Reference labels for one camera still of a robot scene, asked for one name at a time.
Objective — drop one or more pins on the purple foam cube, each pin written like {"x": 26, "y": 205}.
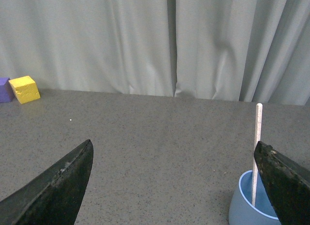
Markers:
{"x": 6, "y": 92}

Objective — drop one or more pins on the grey curtain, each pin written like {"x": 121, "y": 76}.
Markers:
{"x": 236, "y": 50}

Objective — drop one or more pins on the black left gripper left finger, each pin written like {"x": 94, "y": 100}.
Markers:
{"x": 54, "y": 197}

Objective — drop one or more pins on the blue plastic cup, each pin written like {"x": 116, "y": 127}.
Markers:
{"x": 242, "y": 212}

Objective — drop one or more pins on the white chopstick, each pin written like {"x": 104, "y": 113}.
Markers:
{"x": 257, "y": 137}

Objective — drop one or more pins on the yellow foam cube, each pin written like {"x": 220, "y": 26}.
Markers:
{"x": 25, "y": 89}

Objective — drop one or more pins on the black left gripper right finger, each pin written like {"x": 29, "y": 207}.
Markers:
{"x": 287, "y": 185}

